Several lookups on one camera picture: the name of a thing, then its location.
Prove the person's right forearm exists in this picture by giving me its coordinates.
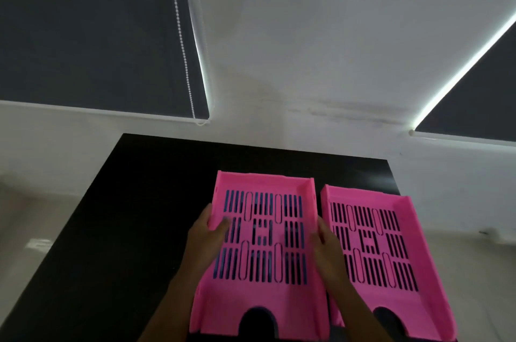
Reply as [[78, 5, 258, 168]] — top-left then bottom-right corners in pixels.
[[329, 278, 395, 342]]

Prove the person's right hand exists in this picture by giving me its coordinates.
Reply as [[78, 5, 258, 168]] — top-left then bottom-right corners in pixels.
[[309, 216, 352, 288]]

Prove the person's left hand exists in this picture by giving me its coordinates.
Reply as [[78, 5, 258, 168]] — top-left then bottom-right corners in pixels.
[[180, 203, 231, 279]]

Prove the blue plastic paper tray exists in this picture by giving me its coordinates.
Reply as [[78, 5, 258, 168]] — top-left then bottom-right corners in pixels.
[[213, 190, 309, 285]]

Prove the pink plastic paper tray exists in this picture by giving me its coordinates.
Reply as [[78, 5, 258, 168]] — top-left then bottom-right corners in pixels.
[[189, 170, 330, 342], [320, 184, 458, 342]]

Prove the white bead blind chain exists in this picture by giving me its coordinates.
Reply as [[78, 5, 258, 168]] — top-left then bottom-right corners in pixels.
[[166, 0, 212, 126]]

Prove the person's left forearm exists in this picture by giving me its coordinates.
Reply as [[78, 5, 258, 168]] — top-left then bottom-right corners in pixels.
[[136, 270, 209, 342]]

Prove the dark grey roller blind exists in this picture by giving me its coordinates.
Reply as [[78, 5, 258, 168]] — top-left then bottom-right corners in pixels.
[[0, 0, 211, 122], [410, 11, 516, 148]]

